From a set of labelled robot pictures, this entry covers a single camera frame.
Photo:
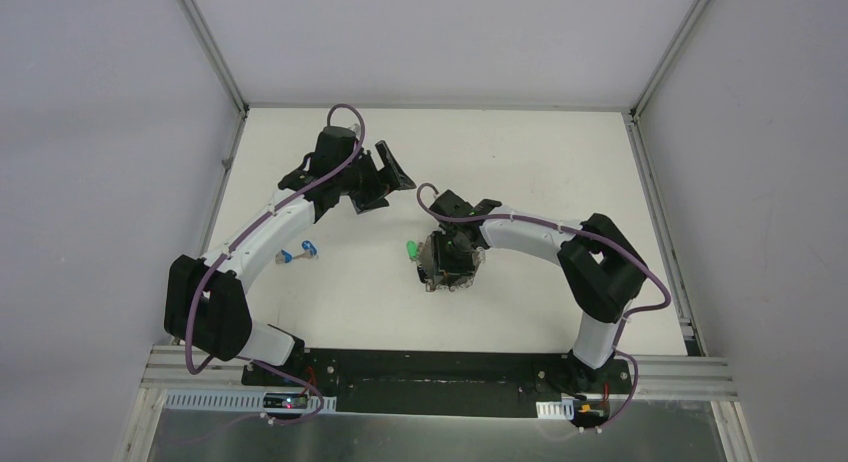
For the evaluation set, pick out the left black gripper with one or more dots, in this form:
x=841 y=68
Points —
x=370 y=183

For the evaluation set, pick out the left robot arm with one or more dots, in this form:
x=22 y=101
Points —
x=206 y=299

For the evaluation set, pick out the white cable duct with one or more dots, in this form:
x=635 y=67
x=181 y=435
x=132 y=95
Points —
x=247 y=401
x=555 y=410

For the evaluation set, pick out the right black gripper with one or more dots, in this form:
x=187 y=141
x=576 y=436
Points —
x=460 y=269

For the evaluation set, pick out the round metal keyring disc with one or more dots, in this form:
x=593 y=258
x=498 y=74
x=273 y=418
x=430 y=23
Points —
x=432 y=286

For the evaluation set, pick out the right white cable duct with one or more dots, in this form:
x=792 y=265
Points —
x=555 y=410

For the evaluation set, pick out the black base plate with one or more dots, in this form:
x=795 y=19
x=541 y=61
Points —
x=464 y=384

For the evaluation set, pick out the green key tag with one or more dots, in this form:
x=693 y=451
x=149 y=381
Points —
x=412 y=249

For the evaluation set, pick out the blue tagged key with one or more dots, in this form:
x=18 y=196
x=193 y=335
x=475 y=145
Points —
x=284 y=257
x=309 y=250

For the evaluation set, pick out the left white cable duct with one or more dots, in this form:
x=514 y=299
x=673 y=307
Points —
x=247 y=401

